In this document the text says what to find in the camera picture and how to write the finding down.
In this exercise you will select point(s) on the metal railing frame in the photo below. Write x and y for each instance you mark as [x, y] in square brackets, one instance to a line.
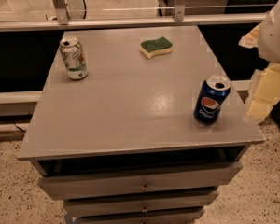
[40, 15]

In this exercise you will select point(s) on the grey drawer cabinet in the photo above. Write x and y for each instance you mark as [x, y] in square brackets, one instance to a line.
[132, 113]

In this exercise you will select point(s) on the blue pepsi can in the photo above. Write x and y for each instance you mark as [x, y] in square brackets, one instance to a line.
[214, 91]

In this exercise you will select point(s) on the bottom grey drawer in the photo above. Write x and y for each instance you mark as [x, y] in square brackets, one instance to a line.
[153, 217]

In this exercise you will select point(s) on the green yellow sponge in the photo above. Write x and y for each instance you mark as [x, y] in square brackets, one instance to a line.
[156, 47]

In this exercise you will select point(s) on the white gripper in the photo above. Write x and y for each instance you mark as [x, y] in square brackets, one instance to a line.
[275, 36]

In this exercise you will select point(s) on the grey drawer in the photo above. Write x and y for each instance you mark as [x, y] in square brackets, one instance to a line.
[139, 181]
[140, 203]
[153, 217]

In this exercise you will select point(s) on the top grey drawer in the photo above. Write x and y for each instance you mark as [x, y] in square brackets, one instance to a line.
[139, 181]

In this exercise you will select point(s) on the green white 7up can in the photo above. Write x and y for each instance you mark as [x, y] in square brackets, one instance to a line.
[73, 58]

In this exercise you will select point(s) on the middle grey drawer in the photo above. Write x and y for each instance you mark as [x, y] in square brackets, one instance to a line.
[140, 203]

